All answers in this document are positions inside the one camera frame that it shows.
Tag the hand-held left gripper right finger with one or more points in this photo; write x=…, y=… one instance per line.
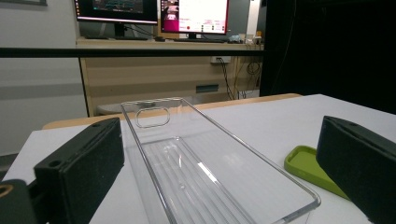
x=364, y=168

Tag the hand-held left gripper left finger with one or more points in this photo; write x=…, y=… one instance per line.
x=81, y=168

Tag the green phone case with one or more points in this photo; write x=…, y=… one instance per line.
x=302, y=165

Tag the clear plastic tray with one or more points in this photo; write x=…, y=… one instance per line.
x=186, y=174

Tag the wooden table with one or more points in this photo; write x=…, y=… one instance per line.
x=77, y=121

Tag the white table sheet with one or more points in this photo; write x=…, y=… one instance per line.
x=280, y=124

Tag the light wooden desk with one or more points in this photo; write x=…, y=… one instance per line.
x=140, y=77

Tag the black curtain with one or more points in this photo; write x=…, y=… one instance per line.
x=336, y=46

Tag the dark screen monitor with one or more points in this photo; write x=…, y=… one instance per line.
x=118, y=9

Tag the black keyboard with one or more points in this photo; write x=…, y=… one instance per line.
x=199, y=40

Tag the white power socket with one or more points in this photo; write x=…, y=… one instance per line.
x=219, y=60

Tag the bright screen monitor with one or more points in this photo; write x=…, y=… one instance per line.
x=199, y=15

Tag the black horizontal frame bar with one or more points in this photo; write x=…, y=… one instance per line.
x=93, y=52

